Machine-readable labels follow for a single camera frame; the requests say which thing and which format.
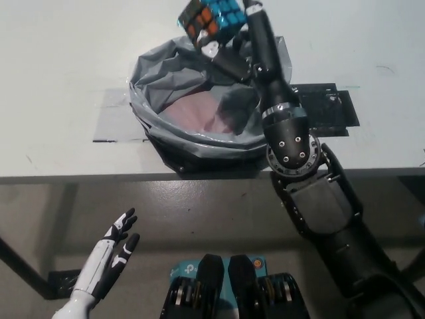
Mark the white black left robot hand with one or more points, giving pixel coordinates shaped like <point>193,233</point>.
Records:
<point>99,262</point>

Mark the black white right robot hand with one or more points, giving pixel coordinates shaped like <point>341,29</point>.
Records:
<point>264,50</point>

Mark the rubik's cube blue orange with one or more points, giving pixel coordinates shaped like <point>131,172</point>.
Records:
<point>212,20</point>

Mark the black square cube holder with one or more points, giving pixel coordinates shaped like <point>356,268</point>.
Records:
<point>332,113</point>

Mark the black bag base tray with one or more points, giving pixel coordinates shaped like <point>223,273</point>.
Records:
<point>199,166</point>

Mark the teal tp-link box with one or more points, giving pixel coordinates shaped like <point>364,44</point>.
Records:
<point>186,269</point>

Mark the grey plastic-lined bin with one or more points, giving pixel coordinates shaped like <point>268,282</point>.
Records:
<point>159,83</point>

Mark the black ribbed robot body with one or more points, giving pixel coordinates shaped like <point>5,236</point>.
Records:
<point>209,282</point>

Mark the clear tape sheet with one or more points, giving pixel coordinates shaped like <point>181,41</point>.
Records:
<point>113,119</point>

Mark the black table leg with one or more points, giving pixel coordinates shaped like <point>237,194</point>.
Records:
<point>416,262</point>

